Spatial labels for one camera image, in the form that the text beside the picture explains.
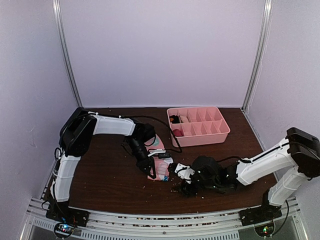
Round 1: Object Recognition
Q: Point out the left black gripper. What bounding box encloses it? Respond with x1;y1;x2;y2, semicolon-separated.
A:
127;137;156;180

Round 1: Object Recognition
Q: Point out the pink patterned sock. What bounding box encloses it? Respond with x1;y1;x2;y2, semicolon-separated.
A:
145;134;173;182

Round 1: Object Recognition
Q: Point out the striped beige maroon sock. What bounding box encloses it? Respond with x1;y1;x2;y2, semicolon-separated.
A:
179;115;191;123

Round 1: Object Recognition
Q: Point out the pink divided organizer tray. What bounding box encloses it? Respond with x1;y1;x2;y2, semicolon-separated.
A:
166;106;231;147

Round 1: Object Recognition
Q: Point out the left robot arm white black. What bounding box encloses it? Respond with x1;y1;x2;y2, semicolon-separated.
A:
49;107;173;222

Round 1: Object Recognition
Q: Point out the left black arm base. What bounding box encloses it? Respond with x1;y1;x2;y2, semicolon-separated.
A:
45;208;90;227

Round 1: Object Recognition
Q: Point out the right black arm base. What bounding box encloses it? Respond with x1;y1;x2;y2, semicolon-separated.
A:
238;205;283;226

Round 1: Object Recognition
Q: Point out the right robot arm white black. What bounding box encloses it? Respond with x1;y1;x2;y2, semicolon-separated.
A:
168;127;320;221

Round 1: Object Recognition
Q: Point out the maroon rolled sock in tray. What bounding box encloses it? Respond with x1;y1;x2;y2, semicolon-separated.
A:
173;129;184;137

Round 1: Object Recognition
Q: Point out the black item in tray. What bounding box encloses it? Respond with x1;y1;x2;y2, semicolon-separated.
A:
169;114;180;124

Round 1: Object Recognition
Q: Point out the right circuit board with leds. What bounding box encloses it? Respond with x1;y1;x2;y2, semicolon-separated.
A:
254;222;275;238

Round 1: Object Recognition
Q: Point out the circuit board with leds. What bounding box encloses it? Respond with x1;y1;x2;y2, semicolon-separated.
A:
254;222;275;238
53;222;75;239

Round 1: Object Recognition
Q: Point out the left circuit board with leds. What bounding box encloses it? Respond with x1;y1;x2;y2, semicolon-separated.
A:
53;222;75;239

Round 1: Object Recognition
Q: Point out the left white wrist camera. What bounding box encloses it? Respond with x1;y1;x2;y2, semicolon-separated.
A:
148;149;167;157

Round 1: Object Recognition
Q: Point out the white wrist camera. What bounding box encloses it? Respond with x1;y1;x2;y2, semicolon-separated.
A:
173;163;195;184
148;149;167;157

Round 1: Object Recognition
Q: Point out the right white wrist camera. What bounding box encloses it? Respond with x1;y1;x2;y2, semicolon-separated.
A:
173;163;195;184

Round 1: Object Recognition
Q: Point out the aluminium front rail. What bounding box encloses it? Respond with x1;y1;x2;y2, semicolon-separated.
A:
18;197;310;240

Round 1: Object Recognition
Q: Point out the left aluminium frame post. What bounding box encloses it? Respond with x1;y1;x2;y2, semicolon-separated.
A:
52;0;83;107

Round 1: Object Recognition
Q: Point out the aluminium frame post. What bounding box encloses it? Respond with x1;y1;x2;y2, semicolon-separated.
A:
52;0;83;107
242;0;274;113

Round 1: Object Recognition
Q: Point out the right aluminium frame post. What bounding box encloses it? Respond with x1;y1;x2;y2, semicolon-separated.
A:
242;0;274;113

